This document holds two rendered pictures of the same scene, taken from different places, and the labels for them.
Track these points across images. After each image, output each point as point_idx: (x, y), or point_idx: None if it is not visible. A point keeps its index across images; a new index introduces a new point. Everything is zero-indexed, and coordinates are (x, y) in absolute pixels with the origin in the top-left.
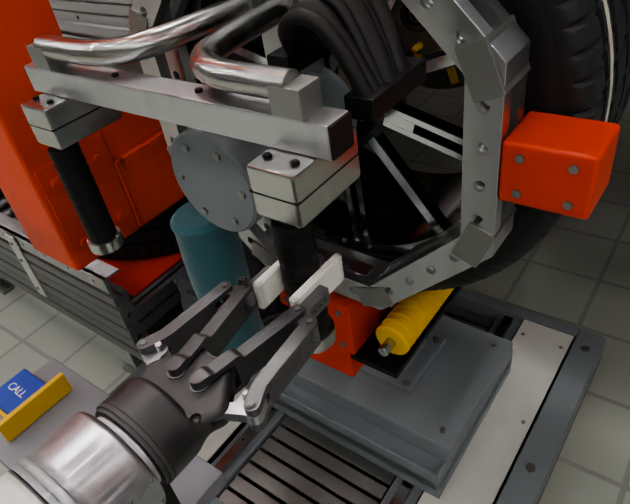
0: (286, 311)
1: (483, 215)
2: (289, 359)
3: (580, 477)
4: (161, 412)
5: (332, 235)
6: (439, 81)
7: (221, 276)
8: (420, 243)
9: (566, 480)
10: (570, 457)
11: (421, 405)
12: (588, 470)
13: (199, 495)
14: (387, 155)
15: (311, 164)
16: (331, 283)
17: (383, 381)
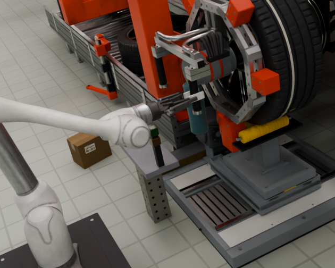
0: (185, 98)
1: (250, 93)
2: (181, 105)
3: (329, 232)
4: (155, 105)
5: (236, 101)
6: None
7: None
8: None
9: (322, 232)
10: (330, 226)
11: (264, 178)
12: (334, 231)
13: (169, 164)
14: None
15: (194, 68)
16: (200, 97)
17: (256, 168)
